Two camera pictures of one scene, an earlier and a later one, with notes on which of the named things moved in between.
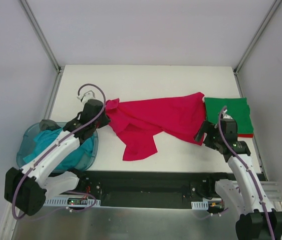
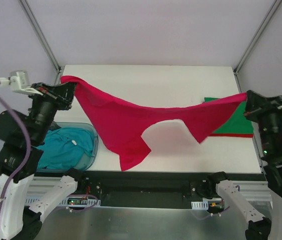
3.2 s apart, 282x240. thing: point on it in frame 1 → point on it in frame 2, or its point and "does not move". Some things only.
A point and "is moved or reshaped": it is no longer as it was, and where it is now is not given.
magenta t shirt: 135,122 is moved or reshaped
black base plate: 147,188 does not move
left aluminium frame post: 59,69 does not move
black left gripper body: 103,119 → 56,95
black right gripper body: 206,135 → 260,107
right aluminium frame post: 273,8 does not move
